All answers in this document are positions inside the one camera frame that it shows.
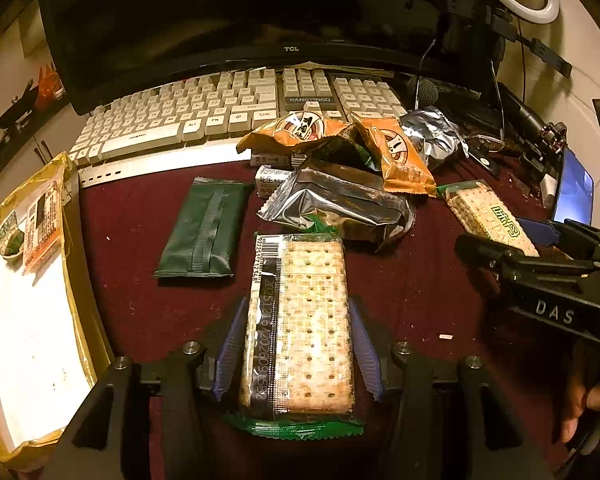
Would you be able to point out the silver foil snack bag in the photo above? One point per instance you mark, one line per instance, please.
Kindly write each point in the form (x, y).
(340, 200)

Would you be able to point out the black monitor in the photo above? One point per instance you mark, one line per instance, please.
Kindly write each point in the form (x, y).
(205, 20)

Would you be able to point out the black light stand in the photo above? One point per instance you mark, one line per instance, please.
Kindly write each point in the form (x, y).
(500, 25)

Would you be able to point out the dark green tissue pack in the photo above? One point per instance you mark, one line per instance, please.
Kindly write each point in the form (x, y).
(205, 230)

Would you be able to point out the white keyboard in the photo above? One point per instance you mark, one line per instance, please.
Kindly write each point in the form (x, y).
(190, 110)

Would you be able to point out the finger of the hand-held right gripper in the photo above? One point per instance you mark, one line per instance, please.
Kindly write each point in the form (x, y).
(540, 232)
(500, 260)

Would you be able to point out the orange snack packet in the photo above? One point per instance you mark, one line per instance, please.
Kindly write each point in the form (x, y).
(400, 155)
(290, 132)

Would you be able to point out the orange plastic object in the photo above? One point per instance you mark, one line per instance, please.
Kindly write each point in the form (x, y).
(49, 87)

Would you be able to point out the clear cracker packet black strip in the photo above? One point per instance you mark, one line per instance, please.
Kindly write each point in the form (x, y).
(310, 325)

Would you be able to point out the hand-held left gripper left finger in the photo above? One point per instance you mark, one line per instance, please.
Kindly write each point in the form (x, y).
(230, 355)

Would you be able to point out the crumpled silver foil packet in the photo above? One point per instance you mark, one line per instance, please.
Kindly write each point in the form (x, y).
(432, 137)

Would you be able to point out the black microphone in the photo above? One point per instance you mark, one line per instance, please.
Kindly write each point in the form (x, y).
(426, 92)

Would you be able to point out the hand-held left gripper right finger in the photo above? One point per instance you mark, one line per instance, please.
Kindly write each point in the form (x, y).
(366, 357)

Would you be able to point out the clear cracker packet green label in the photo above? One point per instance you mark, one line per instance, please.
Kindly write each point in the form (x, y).
(485, 215)

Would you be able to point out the black cylindrical device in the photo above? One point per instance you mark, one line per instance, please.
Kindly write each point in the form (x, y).
(525, 120)

